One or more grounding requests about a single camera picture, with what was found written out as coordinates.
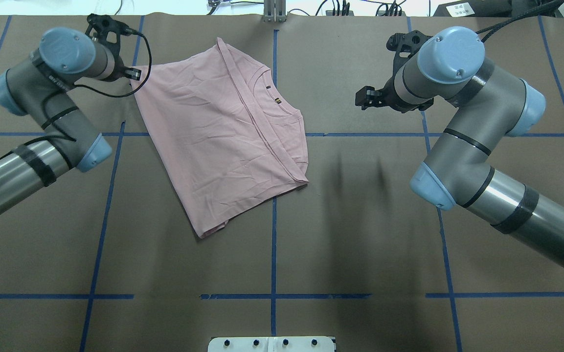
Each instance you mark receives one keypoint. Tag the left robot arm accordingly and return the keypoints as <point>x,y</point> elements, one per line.
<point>39,87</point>

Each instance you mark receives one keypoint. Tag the pink printed t-shirt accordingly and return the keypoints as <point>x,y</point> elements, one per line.
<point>227,138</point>

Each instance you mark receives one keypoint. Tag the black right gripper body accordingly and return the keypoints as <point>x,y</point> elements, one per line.
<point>386,97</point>

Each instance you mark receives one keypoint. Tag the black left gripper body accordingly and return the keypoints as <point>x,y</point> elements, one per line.
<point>122,70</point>

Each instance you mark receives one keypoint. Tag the black power box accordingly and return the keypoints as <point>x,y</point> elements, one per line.
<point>474,8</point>

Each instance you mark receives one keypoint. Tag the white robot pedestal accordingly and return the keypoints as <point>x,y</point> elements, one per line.
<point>273,344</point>

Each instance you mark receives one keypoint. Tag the aluminium frame post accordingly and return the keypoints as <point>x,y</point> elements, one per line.
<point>274,11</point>

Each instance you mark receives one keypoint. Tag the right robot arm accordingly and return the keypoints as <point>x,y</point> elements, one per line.
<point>490,104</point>

